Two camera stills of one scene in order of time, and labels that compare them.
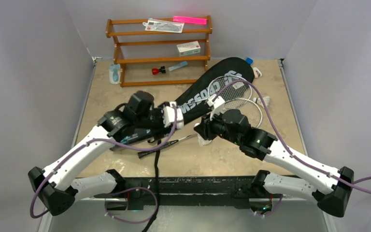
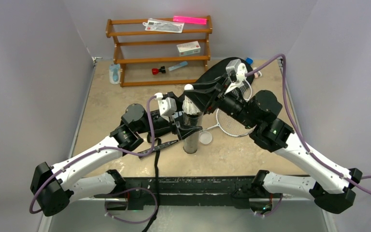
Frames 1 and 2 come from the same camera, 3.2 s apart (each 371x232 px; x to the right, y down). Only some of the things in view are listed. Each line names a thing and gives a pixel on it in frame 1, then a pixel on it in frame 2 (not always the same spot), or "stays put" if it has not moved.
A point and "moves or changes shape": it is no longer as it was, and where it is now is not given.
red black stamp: [155, 71] stays put
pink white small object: [257, 72] stays put
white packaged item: [164, 25] stays put
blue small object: [249, 61] stays put
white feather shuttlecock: [202, 141] → [189, 107]
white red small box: [189, 48] stays put
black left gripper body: [154, 122] → [174, 125]
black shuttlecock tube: [130, 134] moves or changes shape
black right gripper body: [206, 128] → [216, 94]
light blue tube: [178, 66] stays put
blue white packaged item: [114, 73] stays put
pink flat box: [190, 20] stays put
